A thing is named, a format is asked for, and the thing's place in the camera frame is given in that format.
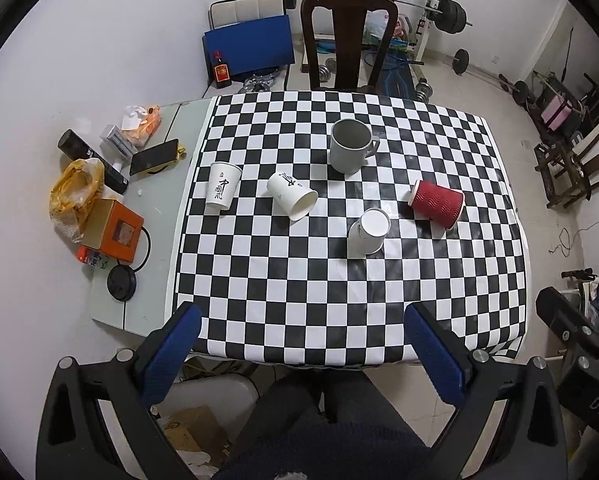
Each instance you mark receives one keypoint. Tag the orange tissue pack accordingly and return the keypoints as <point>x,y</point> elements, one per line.
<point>147,125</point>

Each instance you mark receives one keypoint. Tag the small white box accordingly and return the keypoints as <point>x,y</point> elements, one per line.
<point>115,141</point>

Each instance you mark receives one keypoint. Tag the black white checkered tablecloth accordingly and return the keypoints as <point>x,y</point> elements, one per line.
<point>299,285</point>

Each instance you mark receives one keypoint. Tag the black smartphone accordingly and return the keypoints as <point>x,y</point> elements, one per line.
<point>154,156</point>

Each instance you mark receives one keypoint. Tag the chrome dumbbell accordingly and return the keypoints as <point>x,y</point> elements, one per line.
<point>328,71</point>
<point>423,90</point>

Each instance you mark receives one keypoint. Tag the black cup lid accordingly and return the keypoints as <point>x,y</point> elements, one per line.
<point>122,283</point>

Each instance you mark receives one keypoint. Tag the wooden armchair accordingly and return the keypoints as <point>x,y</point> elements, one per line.
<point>582,170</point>

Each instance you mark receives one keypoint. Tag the barbell with black plates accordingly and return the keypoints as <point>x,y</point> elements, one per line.
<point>452,15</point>

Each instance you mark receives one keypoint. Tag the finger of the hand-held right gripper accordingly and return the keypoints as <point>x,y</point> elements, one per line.
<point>562,312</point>

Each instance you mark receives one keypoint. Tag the person's legs in dark pants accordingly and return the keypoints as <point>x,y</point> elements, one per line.
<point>319,440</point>

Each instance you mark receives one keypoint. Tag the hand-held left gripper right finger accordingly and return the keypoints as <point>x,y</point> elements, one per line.
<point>437,355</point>

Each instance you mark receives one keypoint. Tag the grey ceramic mug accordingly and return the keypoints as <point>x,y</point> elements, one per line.
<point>348,152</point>

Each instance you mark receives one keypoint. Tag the white plastic bin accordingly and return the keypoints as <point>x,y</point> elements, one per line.
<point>214,392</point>

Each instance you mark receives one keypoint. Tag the yellow plastic bag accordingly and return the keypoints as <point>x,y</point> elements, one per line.
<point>74,195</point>

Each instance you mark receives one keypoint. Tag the black cylindrical bottle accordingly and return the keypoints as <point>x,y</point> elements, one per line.
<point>81,147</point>

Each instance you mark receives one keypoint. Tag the white printed paper cup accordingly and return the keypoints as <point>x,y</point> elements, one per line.
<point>223,186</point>
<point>368,234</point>
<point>292,194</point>

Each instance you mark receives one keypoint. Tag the red snack packet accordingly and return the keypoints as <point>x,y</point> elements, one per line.
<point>91,257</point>

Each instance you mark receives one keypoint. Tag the pink bag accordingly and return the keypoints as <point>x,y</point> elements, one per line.
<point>557,112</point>

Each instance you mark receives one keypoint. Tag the white weight rack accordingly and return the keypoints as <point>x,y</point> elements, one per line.
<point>424,25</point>

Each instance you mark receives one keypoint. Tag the dark wooden chair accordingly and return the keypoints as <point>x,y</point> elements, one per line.
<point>347,35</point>

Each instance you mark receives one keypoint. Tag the brown cardboard box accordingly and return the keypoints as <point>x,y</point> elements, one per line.
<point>192,432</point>

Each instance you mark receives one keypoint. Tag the dark sauce bottle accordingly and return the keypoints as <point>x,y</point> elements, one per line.
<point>221,72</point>

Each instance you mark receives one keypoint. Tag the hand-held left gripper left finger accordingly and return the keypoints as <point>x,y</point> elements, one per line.
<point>172,355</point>

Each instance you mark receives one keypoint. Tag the red ribbed paper cup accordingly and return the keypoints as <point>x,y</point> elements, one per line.
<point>437,203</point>

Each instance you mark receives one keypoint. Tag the blue board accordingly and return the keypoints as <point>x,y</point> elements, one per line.
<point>249,50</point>

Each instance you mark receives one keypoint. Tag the orange cardboard box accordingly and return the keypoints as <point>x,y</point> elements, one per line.
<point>116,227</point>

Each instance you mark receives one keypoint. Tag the white padded cushion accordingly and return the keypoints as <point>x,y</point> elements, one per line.
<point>247,10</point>

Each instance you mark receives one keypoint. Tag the small barbell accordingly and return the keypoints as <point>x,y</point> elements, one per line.
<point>519,91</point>

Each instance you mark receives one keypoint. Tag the white printed plastic bag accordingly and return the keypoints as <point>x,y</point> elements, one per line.
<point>379,27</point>

